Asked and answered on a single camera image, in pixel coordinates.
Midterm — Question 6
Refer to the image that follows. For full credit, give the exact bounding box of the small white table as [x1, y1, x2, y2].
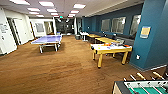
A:
[79, 31, 89, 43]

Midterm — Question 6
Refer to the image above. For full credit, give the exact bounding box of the long wooden table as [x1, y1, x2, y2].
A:
[87, 33, 102, 44]
[94, 37, 121, 46]

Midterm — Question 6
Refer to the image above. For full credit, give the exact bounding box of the yellow air hockey table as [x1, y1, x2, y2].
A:
[90, 42, 133, 69]

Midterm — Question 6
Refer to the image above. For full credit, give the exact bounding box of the interior glass window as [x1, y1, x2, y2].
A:
[129, 14, 142, 37]
[100, 18, 111, 33]
[111, 16, 127, 35]

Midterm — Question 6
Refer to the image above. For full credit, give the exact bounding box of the blue ping pong table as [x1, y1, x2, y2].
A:
[30, 34, 63, 54]

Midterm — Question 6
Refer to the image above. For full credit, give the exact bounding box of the dark grey sofa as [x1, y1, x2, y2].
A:
[116, 33, 136, 48]

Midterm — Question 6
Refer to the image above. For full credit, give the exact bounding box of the green foosball table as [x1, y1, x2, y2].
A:
[112, 71, 168, 94]

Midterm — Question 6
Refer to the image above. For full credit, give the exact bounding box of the white wall outlet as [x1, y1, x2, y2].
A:
[135, 54, 141, 60]

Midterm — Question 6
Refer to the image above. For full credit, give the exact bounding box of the yellow wall sign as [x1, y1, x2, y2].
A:
[139, 25, 152, 39]

